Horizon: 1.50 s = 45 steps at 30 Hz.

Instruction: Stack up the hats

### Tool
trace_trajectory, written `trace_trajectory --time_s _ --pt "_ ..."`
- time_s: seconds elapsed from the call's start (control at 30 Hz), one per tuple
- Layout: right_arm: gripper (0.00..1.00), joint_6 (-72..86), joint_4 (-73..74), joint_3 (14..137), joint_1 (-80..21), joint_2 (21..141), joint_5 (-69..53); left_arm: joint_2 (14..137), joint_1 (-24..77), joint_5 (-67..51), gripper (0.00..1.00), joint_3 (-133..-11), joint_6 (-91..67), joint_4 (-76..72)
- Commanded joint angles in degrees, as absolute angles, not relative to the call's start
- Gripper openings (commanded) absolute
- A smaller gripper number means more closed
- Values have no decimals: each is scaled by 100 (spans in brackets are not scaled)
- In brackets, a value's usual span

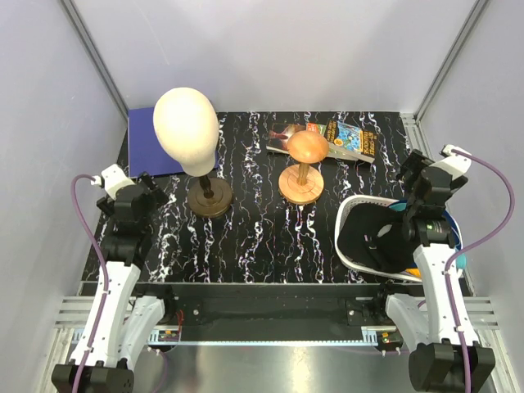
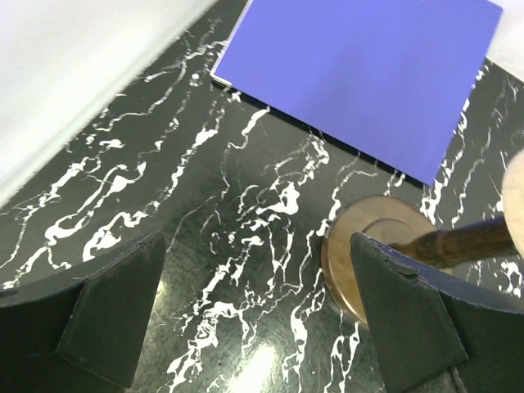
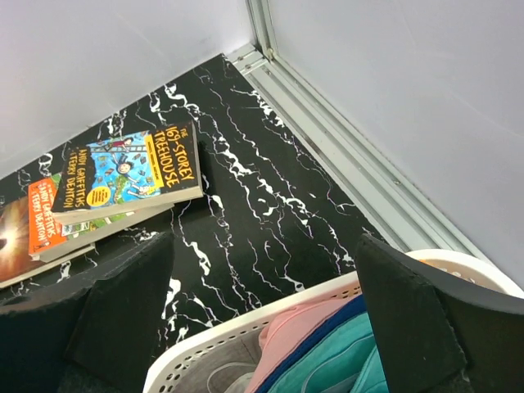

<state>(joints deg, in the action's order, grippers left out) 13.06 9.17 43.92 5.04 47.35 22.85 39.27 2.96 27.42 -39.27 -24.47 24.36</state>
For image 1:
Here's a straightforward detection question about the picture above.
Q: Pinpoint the dark cover book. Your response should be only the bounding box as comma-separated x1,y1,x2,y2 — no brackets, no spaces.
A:
267,123,306,154

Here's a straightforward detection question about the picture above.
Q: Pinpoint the teal bucket hat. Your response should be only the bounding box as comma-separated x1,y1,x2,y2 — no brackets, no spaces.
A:
388,200,467,269

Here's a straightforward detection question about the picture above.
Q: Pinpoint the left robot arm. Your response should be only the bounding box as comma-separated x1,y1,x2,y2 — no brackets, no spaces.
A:
51,165,177,392

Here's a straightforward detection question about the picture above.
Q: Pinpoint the white foam mannequin head stand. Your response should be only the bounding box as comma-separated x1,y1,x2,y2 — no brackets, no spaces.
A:
152,88,233,218

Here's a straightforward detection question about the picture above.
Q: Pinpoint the orange hat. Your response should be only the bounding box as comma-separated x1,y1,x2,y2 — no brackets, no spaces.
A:
404,268,422,278

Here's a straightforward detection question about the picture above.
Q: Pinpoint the black baseball cap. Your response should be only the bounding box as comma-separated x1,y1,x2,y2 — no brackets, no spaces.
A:
351,204,417,273

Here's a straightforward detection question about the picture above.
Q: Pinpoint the light wooden hat stand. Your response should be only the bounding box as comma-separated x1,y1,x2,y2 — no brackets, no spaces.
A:
278,130,329,205

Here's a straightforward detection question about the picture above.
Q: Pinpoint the white perforated basket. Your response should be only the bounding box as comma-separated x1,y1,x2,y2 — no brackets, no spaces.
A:
334,195,422,283

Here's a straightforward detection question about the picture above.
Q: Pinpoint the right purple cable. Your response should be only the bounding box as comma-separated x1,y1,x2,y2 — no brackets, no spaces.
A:
444,149,515,393

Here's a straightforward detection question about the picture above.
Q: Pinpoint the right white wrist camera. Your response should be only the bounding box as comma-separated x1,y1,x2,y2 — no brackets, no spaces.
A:
434,144,472,181

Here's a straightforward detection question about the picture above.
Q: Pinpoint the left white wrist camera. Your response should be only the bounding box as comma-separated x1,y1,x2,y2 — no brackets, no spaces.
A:
91,164,134,200

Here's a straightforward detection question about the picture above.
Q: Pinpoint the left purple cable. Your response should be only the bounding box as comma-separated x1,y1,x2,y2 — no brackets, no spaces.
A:
71,174,110,393

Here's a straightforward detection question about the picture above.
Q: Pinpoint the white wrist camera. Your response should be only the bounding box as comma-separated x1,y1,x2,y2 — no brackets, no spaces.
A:
91,164,134,200
434,144,472,181

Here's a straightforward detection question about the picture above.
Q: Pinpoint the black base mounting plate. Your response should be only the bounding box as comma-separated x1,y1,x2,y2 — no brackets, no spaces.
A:
132,282,423,328

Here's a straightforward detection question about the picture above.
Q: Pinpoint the purple flat book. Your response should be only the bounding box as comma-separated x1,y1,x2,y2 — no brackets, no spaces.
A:
128,107,183,178

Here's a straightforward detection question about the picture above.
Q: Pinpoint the colourful treehouse book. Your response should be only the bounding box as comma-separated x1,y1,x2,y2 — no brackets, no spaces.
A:
306,120,377,164

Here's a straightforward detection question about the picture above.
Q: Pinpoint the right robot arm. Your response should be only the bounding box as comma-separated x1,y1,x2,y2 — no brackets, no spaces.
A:
371,145,495,392

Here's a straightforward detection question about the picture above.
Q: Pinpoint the purple cable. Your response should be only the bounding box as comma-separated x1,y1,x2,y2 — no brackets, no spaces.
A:
444,149,515,393
71,174,110,393

